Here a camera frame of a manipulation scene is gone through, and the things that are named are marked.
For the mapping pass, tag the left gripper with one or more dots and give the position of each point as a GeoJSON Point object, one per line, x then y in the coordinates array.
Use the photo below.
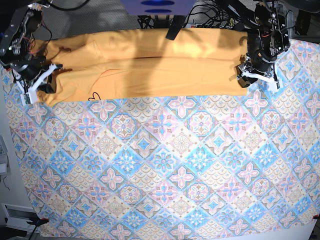
{"type": "Point", "coordinates": [256, 62]}

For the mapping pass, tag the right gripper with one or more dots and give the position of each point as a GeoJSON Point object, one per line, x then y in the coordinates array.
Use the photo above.
{"type": "Point", "coordinates": [28, 70]}

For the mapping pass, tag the yellow T-shirt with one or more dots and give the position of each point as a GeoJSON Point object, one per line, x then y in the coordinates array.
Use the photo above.
{"type": "Point", "coordinates": [144, 63]}

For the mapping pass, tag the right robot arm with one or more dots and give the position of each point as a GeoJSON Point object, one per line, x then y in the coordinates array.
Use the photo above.
{"type": "Point", "coordinates": [17, 41]}

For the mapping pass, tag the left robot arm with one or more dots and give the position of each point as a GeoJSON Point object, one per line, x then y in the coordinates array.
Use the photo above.
{"type": "Point", "coordinates": [265, 42]}

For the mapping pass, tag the white power strip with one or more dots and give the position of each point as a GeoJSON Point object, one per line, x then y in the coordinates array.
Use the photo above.
{"type": "Point", "coordinates": [192, 26]}

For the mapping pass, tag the patterned tile tablecloth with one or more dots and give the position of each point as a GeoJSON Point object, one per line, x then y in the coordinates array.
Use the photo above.
{"type": "Point", "coordinates": [182, 167]}

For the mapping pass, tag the white box left edge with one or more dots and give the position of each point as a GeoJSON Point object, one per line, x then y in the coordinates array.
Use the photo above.
{"type": "Point", "coordinates": [4, 159]}

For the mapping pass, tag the black orange clamp bottom left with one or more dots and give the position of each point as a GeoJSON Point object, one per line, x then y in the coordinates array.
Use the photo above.
{"type": "Point", "coordinates": [35, 221]}

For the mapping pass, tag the orange clamp bottom right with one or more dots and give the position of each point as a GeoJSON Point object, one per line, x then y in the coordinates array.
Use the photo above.
{"type": "Point", "coordinates": [316, 217]}

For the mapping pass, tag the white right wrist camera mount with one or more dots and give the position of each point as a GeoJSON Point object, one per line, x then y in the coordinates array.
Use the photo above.
{"type": "Point", "coordinates": [31, 97]}

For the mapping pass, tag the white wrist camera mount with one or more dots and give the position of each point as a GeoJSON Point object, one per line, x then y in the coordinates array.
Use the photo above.
{"type": "Point", "coordinates": [31, 97]}
{"type": "Point", "coordinates": [273, 85]}

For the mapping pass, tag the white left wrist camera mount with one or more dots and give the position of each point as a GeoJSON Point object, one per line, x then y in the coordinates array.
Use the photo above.
{"type": "Point", "coordinates": [273, 85]}

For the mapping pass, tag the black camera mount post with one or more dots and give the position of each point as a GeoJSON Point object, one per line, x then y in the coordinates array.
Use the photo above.
{"type": "Point", "coordinates": [177, 23]}

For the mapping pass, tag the purple base plate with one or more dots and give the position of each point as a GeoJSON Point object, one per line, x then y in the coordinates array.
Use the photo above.
{"type": "Point", "coordinates": [158, 7]}

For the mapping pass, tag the white rail bottom left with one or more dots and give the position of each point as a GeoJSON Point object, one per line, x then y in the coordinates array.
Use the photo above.
{"type": "Point", "coordinates": [16, 216]}

